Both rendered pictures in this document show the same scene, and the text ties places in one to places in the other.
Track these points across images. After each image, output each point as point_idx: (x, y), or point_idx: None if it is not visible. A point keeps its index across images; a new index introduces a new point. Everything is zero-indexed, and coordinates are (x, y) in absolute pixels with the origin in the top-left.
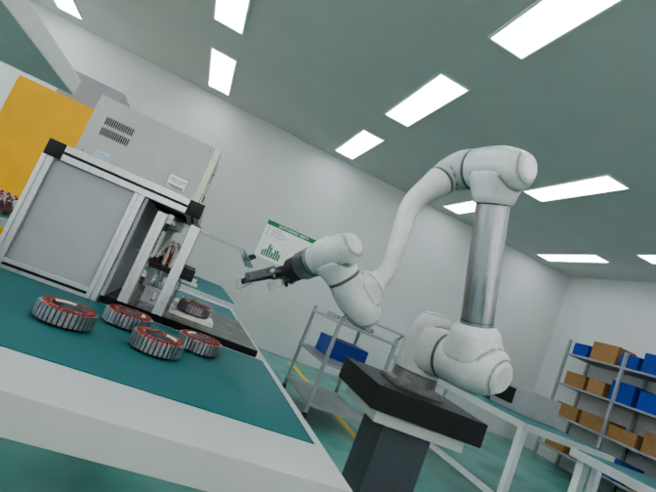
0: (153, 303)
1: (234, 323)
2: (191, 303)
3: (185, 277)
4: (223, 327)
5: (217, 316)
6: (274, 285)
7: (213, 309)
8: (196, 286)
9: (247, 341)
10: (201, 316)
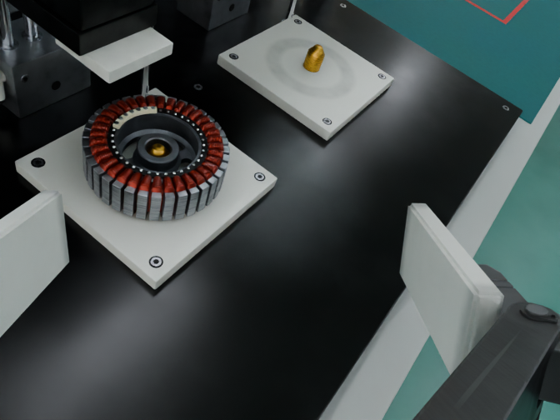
0: (14, 110)
1: (461, 151)
2: (172, 120)
3: (56, 28)
4: (292, 238)
5: (407, 111)
6: (425, 295)
7: (506, 25)
8: (108, 78)
9: (292, 404)
10: (141, 217)
